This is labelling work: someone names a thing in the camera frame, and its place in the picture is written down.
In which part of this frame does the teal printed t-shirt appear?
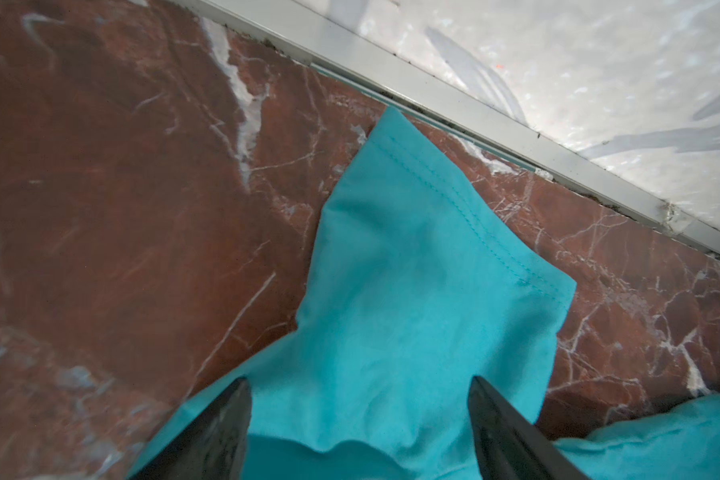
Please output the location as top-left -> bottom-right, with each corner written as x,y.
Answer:
130,108 -> 720,479

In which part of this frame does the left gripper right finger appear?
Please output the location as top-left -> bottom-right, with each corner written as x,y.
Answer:
467,376 -> 587,480

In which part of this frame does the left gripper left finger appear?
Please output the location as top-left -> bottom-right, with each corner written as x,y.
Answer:
134,377 -> 252,479

